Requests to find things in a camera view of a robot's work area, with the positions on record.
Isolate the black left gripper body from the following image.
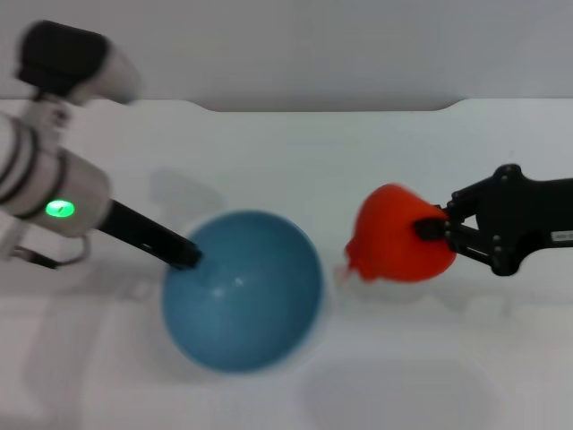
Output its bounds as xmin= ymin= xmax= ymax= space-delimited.
xmin=96 ymin=200 xmax=198 ymax=270

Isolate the left arm connector cable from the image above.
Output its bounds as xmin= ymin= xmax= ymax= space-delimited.
xmin=13 ymin=235 xmax=93 ymax=270

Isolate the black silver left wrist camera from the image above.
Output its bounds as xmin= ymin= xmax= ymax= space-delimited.
xmin=15 ymin=20 xmax=141 ymax=107

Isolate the blue ceramic bowl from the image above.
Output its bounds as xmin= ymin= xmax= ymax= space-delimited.
xmin=160 ymin=210 xmax=337 ymax=374

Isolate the orange mandarin fruit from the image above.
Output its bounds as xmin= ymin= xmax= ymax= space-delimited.
xmin=343 ymin=182 xmax=458 ymax=283

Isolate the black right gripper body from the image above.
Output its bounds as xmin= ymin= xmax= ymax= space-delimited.
xmin=474 ymin=164 xmax=573 ymax=275

